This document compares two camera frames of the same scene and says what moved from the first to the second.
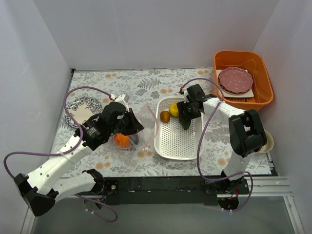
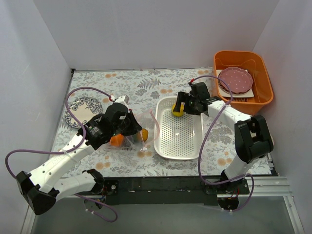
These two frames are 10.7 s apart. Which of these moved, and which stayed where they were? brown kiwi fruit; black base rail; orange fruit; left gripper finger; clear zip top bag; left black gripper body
Moved: orange fruit; brown kiwi fruit
Stayed: black base rail; left black gripper body; clear zip top bag; left gripper finger
